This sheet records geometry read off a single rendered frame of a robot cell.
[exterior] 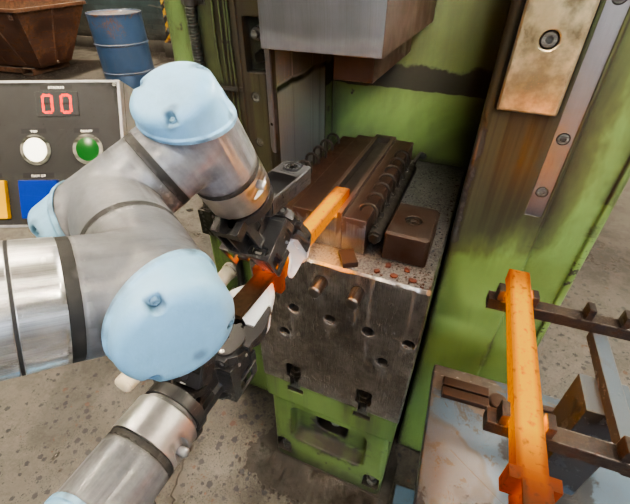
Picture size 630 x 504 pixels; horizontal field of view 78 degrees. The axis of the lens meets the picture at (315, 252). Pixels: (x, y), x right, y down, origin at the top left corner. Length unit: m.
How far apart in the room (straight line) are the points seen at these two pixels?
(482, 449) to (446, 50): 0.87
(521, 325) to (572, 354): 1.49
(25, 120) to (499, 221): 0.94
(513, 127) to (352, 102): 0.54
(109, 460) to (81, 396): 1.46
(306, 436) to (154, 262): 1.19
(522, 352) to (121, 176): 0.49
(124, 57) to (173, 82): 4.92
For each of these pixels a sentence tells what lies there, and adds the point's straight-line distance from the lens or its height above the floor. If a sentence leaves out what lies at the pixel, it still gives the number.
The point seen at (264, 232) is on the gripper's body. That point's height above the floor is 1.11.
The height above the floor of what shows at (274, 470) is 0.00.
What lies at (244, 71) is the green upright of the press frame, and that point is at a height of 1.20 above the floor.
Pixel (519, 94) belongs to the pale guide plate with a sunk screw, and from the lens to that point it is 0.74.
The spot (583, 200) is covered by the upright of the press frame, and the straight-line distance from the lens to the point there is 0.85.
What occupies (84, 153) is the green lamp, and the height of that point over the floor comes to 1.08.
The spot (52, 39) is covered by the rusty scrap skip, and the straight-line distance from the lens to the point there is 7.24.
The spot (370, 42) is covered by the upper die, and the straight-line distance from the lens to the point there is 0.63.
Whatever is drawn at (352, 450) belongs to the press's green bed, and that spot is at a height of 0.16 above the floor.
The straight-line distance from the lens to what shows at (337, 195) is 0.78.
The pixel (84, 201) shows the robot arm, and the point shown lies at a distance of 0.33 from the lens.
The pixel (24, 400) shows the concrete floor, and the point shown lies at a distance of 1.99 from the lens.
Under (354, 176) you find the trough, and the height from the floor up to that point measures 0.99.
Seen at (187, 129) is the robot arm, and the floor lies 1.28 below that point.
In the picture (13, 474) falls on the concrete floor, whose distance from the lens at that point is 1.82.
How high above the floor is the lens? 1.39
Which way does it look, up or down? 38 degrees down
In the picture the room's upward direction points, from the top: straight up
